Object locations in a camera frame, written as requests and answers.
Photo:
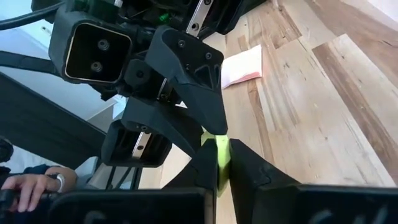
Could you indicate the person's hand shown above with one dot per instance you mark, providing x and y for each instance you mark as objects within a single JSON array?
[{"x": 34, "y": 186}]

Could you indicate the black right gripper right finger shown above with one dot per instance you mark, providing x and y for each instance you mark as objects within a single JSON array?
[{"x": 280, "y": 202}]

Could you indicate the small yellow eraser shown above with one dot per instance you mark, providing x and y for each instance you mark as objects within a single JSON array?
[{"x": 223, "y": 155}]

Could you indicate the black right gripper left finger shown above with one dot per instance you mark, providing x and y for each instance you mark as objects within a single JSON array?
[{"x": 186, "y": 205}]

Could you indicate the person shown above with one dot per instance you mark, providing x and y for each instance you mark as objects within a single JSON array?
[{"x": 7, "y": 172}]

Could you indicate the black metal table frame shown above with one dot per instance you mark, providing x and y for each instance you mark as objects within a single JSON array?
[{"x": 46, "y": 124}]

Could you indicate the pink sticky note pad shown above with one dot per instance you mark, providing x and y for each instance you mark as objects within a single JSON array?
[{"x": 242, "y": 65}]

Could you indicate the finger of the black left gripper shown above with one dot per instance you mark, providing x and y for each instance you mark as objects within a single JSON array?
[
  {"x": 196, "y": 81},
  {"x": 168, "y": 121}
]

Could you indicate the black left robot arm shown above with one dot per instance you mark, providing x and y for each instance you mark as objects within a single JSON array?
[{"x": 87, "y": 4}]

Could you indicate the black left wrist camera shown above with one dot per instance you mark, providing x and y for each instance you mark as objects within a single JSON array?
[{"x": 96, "y": 53}]

